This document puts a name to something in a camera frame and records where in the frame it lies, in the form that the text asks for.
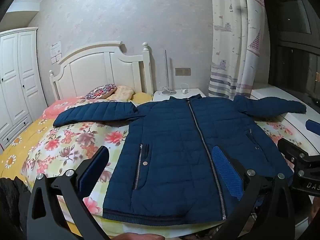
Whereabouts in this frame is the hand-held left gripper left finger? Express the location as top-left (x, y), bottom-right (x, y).
top-left (26, 145), bottom-right (110, 240)

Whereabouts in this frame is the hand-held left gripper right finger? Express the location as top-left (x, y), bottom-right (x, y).
top-left (211, 145), bottom-right (296, 240)

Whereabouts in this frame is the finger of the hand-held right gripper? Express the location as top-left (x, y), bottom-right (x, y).
top-left (305, 119), bottom-right (320, 133)
top-left (277, 138), bottom-right (320, 178)

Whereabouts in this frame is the blue puffer jacket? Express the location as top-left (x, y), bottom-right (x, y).
top-left (53, 94), bottom-right (307, 226)

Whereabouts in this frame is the person's right hand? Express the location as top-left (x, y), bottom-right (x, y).
top-left (311, 202), bottom-right (320, 228)

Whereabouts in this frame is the person's left hand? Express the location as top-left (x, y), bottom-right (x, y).
top-left (107, 232), bottom-right (165, 240)

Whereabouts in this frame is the floral quilt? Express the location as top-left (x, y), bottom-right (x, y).
top-left (20, 97), bottom-right (300, 238)

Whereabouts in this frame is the white window sill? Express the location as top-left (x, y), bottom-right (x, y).
top-left (250, 84), bottom-right (320, 160)

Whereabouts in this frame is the pink floral pillow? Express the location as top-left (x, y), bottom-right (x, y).
top-left (41, 96), bottom-right (93, 120)

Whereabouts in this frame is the dark window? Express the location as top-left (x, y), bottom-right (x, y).
top-left (261, 0), bottom-right (320, 110)

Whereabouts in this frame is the patterned round cushion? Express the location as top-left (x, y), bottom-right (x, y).
top-left (85, 84), bottom-right (117, 100)

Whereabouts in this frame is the beige pillow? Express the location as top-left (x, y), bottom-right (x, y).
top-left (110, 85), bottom-right (134, 102)

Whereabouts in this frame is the yellow daisy bed sheet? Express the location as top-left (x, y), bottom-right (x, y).
top-left (0, 117), bottom-right (83, 238)

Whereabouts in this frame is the yellow pillow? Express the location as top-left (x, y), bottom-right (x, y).
top-left (131, 92), bottom-right (153, 105)

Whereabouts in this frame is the white nightstand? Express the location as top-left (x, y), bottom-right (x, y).
top-left (152, 88), bottom-right (207, 103)

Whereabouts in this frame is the black cloth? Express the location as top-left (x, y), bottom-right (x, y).
top-left (0, 176), bottom-right (33, 240)

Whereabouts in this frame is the white wooden headboard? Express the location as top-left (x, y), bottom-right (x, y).
top-left (49, 41), bottom-right (153, 100)

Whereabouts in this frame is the boat print curtain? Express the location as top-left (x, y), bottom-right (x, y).
top-left (209, 0), bottom-right (270, 99)

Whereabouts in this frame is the white wardrobe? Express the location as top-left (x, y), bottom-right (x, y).
top-left (0, 27), bottom-right (48, 153)

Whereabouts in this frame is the white stick lamp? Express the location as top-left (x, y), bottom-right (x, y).
top-left (160, 50), bottom-right (177, 96)

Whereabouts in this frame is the white wall notice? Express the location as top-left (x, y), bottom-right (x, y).
top-left (49, 41), bottom-right (62, 55)

